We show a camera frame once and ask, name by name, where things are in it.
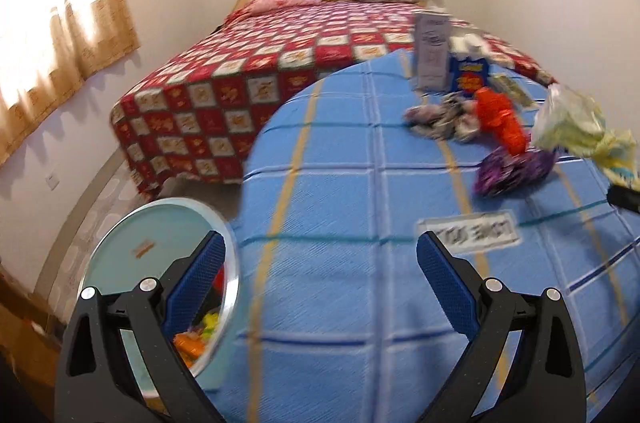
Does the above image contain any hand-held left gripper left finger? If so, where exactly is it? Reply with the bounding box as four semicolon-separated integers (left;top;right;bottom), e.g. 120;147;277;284
54;229;227;423

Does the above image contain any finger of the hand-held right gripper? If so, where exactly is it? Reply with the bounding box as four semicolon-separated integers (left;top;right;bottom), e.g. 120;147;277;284
606;184;640;215

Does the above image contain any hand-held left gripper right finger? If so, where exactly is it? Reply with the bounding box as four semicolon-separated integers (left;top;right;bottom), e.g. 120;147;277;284
416;230;587;423

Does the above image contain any yellow wrapper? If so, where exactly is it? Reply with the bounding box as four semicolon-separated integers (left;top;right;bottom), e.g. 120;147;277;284
197;310;222;341

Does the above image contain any light blue trash bin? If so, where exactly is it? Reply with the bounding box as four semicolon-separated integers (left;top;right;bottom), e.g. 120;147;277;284
77;198;240;404

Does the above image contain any white yellow plastic bag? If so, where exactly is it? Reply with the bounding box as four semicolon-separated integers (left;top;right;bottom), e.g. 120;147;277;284
532;83;640;191

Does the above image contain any purple crumpled wrapper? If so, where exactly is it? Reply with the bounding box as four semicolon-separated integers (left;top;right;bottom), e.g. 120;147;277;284
474;146;558;199

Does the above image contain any blue plaid blanket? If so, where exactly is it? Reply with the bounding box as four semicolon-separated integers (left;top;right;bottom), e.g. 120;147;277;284
202;48;640;423

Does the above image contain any orange snack wrapper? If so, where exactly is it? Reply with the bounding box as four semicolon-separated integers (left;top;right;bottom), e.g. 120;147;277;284
472;87;532;154

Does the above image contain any green flat packet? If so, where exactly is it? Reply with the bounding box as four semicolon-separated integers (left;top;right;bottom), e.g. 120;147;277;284
492;73;536;109

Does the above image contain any black white crumpled wrapper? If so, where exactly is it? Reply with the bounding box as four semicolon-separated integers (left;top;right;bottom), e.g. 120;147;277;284
440;96;483;143

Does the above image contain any grey crumpled wrapper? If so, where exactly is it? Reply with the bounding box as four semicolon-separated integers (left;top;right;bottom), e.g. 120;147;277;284
404;103;446;135

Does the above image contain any brown wooden furniture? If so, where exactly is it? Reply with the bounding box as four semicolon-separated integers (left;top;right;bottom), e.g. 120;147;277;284
0;263;68;391

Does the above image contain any blue carton with white cap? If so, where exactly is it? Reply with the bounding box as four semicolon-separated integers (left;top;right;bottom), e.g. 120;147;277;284
448;34;493;96

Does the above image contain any red checkered bedspread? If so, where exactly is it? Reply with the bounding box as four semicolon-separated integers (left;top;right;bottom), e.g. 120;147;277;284
111;0;558;199

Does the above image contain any tall white carton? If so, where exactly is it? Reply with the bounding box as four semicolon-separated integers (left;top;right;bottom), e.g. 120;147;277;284
412;7;453;93

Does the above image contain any long beige window curtain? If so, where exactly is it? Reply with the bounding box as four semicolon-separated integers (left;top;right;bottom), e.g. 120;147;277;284
0;0;141;166

